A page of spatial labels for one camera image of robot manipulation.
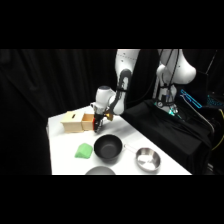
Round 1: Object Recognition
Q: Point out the light wooden drawer box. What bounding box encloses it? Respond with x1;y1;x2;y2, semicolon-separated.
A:
60;110;86;134

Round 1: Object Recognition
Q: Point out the yellowish wrist camera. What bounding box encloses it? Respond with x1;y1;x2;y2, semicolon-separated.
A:
105;111;115;122

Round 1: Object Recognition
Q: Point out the green cloth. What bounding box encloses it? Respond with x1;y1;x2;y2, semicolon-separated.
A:
74;142;95;161

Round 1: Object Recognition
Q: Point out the black bowl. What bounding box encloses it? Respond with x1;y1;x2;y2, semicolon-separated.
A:
93;133;124;161

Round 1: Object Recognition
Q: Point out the yellow cable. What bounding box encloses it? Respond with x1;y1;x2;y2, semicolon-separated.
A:
211;109;224;152

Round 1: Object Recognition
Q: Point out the grey plate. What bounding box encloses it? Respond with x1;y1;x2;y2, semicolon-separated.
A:
84;165;117;176

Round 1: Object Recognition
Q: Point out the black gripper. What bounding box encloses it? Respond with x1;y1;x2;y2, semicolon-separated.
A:
92;111;108;134

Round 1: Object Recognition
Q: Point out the black cloth-covered robot stand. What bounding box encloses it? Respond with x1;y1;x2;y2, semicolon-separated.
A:
121;98;215;176

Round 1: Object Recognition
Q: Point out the silver metal pan with handle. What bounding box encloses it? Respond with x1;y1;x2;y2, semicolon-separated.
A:
122;143;162;173

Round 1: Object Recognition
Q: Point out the wooden drawer with orange front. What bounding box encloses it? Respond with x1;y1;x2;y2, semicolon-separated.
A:
81;113;97;132

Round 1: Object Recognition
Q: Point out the black curtain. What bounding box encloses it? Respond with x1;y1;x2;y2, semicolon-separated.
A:
0;49;224;176

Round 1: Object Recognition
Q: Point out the black cable on robot arm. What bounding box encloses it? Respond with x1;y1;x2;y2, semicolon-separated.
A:
159;49;181;101

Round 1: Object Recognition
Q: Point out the screen with blue glow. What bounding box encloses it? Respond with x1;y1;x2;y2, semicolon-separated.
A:
179;87;205;110

